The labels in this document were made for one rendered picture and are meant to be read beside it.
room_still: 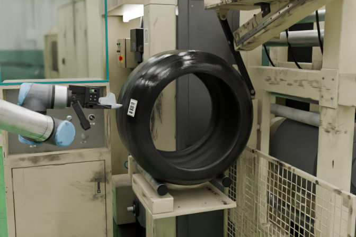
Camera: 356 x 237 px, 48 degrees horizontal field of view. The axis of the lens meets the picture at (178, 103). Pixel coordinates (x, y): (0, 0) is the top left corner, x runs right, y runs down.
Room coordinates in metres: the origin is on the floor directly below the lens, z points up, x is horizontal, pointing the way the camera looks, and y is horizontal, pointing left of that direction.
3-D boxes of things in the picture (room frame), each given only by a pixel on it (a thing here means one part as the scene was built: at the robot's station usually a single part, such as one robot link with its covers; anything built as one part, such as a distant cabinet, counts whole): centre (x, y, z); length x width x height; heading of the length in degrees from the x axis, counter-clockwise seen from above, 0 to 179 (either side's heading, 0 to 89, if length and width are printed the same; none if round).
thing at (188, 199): (1.70, -0.01, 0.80); 0.37 x 0.36 x 0.02; 109
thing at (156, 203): (1.66, 0.12, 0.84); 0.36 x 0.09 x 0.06; 19
